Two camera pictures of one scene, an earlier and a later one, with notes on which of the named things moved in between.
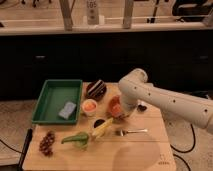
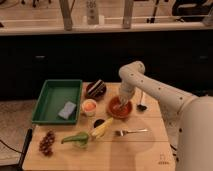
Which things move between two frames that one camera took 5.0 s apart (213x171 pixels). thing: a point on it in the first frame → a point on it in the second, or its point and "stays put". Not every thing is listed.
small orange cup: [89, 107] stays put
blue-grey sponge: [67, 110] stays put
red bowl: [115, 108] stays put
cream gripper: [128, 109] → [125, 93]
